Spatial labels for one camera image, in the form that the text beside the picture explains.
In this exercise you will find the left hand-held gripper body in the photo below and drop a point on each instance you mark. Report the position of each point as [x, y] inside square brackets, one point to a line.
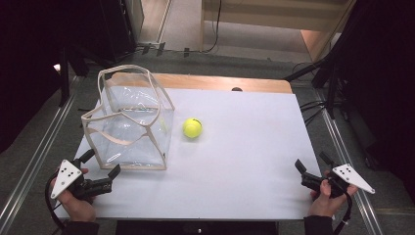
[67, 176]

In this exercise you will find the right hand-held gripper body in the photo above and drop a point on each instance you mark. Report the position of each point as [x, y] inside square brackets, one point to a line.
[354, 178]

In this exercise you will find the clear bag with beige trim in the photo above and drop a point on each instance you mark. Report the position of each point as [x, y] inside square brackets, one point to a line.
[130, 143]

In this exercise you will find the yellow tennis ball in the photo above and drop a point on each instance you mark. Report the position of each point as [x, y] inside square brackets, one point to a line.
[192, 128]

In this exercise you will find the person's left hand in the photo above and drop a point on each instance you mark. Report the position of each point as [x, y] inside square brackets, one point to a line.
[80, 210]

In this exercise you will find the person's right hand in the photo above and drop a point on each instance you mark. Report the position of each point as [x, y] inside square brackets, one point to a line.
[324, 204]

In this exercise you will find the white table sheet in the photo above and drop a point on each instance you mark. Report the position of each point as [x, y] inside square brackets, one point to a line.
[241, 169]

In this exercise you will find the black metal stand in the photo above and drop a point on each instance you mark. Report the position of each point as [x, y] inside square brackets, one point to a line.
[331, 88]
[64, 78]

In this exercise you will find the black curtain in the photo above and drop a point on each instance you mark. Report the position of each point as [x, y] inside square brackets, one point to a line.
[29, 65]
[381, 81]

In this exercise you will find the small dark table knob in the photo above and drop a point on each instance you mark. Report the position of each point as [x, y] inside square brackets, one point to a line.
[237, 89]

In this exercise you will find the black cabinet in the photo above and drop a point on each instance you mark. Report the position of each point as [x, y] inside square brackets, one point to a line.
[120, 26]

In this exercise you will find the light wooden furniture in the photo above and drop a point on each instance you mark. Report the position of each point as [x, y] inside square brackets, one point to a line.
[277, 16]

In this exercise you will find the metal floor rail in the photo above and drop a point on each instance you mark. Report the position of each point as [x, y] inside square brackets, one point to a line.
[36, 156]
[342, 140]

